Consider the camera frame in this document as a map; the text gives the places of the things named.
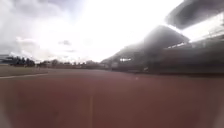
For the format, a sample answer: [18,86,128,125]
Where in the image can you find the roofed grandstand building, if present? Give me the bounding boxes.
[99,0,224,75]

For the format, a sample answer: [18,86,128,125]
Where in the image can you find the red running track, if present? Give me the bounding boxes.
[0,68,224,128]

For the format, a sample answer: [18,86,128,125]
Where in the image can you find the grass field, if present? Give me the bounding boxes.
[0,65,68,78]

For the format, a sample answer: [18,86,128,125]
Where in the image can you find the pale stone kerb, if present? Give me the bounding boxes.
[0,72,49,80]

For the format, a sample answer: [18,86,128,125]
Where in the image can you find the row of trees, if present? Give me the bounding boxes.
[6,55,103,70]

